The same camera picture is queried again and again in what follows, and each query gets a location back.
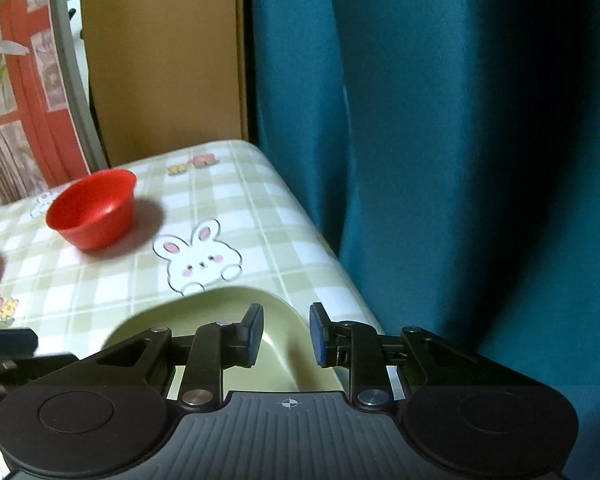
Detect red plastic bowl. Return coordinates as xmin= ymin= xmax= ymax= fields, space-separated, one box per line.
xmin=46 ymin=169 xmax=137 ymax=251

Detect light green plate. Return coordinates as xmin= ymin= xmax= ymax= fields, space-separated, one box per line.
xmin=102 ymin=286 xmax=387 ymax=394

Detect teal curtain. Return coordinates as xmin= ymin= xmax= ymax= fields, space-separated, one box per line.
xmin=250 ymin=0 xmax=600 ymax=480

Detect tan wooden board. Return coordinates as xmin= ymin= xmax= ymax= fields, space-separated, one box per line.
xmin=77 ymin=0 xmax=254 ymax=169

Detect printed wall cloth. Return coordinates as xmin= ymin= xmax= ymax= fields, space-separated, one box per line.
xmin=0 ymin=0 xmax=97 ymax=214

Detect plaid bunny print tablecloth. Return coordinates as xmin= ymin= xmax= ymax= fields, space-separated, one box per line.
xmin=0 ymin=140 xmax=387 ymax=397

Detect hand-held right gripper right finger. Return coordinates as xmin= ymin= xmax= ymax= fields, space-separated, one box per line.
xmin=308 ymin=302 xmax=512 ymax=413

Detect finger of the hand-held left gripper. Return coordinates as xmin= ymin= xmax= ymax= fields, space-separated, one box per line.
xmin=0 ymin=354 xmax=81 ymax=387
xmin=0 ymin=328 xmax=37 ymax=356

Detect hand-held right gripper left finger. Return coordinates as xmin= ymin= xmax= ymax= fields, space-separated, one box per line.
xmin=81 ymin=304 xmax=266 ymax=410

